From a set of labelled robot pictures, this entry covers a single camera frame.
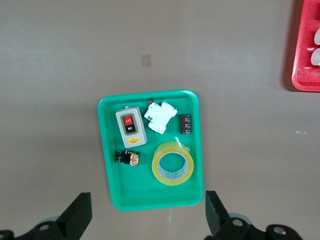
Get dark brown cylindrical capacitor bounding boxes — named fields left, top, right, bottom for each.
left=179, top=114, right=192, bottom=135

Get white circuit breaker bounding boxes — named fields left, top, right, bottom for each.
left=143, top=99, right=178, bottom=135

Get black push button switch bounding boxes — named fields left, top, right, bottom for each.
left=114, top=149, right=141, bottom=167

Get red plastic tray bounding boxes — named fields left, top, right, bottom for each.
left=291, top=0, right=320, bottom=93

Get clear yellowish packing tape roll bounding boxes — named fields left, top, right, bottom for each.
left=151, top=136, right=195, bottom=187

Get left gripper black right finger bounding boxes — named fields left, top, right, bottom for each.
left=204, top=190, right=251, bottom=240

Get grey on-off switch box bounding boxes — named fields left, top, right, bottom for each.
left=115, top=106, right=148, bottom=149

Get green plastic tray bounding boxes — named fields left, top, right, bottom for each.
left=97, top=89, right=205, bottom=212

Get beige tape patch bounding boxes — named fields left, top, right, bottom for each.
left=141, top=54, right=152, bottom=68

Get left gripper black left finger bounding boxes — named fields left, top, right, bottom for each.
left=14, top=191, right=93, bottom=240

